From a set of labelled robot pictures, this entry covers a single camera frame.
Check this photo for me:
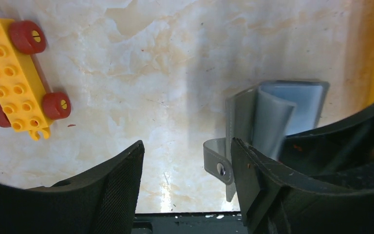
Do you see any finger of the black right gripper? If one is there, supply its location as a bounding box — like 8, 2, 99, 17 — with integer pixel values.
279, 103, 374, 190

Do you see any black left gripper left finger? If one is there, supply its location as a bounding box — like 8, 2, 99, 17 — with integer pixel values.
0, 141, 145, 234

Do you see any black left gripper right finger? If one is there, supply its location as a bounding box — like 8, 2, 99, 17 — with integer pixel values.
231, 138, 374, 234

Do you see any grey leather card holder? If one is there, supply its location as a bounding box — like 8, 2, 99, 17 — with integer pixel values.
203, 79, 331, 203

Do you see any yellow toy brick car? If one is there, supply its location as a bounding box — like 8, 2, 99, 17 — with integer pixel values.
0, 18, 72, 141

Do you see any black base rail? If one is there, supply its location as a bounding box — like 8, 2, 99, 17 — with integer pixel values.
131, 212, 248, 234

